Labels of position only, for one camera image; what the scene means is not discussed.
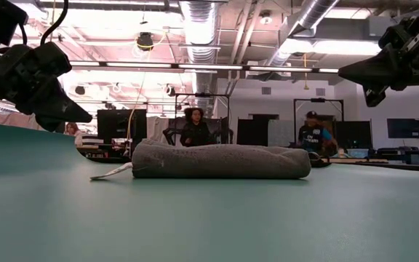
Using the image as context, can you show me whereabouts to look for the silver ceiling duct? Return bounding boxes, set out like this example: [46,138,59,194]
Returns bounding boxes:
[178,0,220,95]
[267,0,341,70]

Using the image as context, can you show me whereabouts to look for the wooden work table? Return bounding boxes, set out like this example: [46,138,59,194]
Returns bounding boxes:
[309,156,419,172]

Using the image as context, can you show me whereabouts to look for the grey towel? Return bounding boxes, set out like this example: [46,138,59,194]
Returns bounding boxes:
[89,138,312,181]

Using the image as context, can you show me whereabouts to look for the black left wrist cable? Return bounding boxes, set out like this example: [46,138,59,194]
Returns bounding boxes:
[40,0,69,47]

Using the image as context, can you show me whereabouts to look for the black ceiling dome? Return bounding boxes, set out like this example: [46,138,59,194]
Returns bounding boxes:
[136,31,155,52]

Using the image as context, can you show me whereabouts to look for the green table mat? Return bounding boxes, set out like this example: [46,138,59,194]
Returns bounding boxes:
[0,121,419,262]

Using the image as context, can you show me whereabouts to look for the black monitor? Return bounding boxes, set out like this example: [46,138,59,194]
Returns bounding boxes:
[335,119,373,150]
[386,118,419,139]
[96,108,148,145]

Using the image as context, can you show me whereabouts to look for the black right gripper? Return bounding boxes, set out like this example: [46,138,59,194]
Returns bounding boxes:
[338,14,419,92]

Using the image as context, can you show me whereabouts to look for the blue plastic bin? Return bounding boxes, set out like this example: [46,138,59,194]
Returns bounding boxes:
[343,148,370,159]

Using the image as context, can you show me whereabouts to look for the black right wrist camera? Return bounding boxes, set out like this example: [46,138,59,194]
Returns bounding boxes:
[362,85,388,108]

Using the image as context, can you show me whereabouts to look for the grey partition panel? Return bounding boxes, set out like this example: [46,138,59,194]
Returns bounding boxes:
[267,119,298,148]

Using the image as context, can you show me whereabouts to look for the black partition panel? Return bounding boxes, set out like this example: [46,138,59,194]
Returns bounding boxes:
[236,118,268,146]

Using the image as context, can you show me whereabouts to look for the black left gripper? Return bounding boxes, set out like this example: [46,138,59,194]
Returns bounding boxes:
[0,41,93,127]

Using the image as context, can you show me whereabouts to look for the person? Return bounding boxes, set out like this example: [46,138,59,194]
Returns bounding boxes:
[65,122,84,148]
[297,111,338,154]
[179,107,213,148]

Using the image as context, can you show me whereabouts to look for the ceiling light strip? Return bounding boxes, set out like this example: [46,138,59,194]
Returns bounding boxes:
[67,60,341,74]

